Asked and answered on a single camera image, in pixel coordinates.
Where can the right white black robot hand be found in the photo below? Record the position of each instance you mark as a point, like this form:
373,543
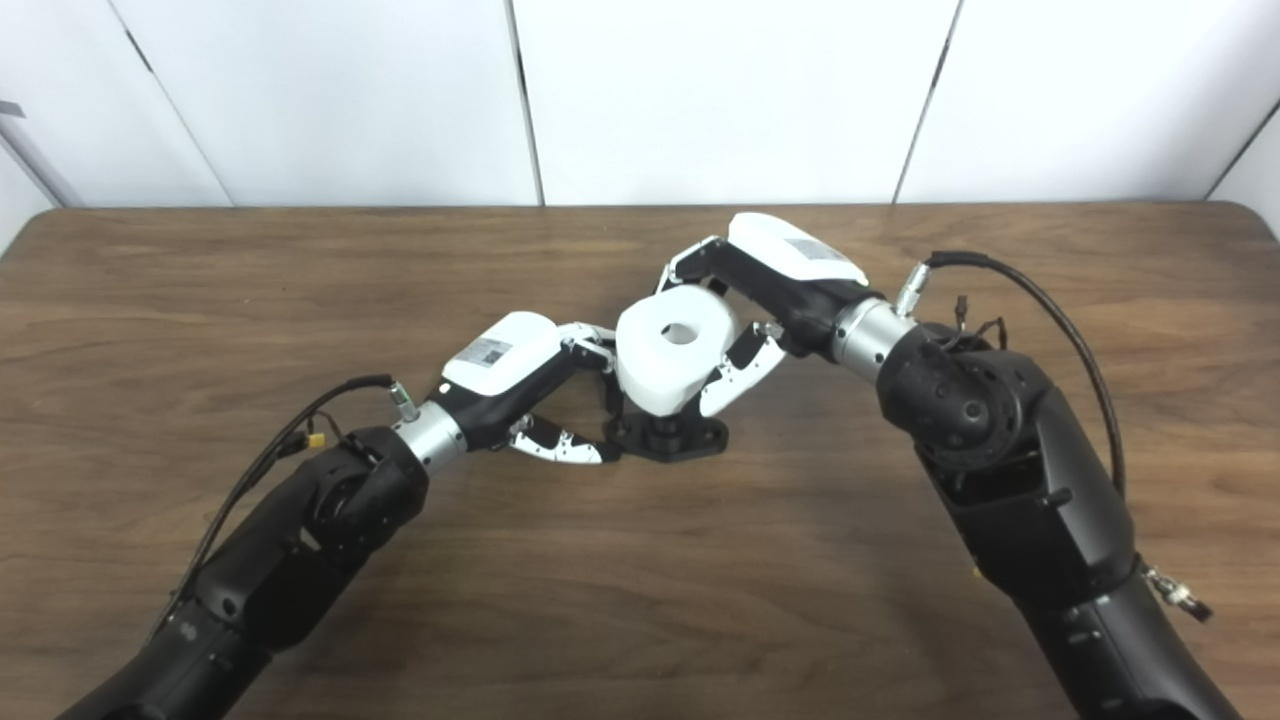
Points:
790,270

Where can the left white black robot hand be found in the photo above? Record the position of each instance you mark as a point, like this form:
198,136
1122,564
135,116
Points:
500,355

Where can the round white piece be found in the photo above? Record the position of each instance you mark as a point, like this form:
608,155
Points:
650,370

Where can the black flanged holder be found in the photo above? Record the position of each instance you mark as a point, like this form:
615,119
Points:
680,440

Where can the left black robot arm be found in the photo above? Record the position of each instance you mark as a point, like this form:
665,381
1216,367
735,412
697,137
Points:
280,560

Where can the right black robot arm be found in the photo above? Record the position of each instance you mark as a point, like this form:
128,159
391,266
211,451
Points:
1040,480

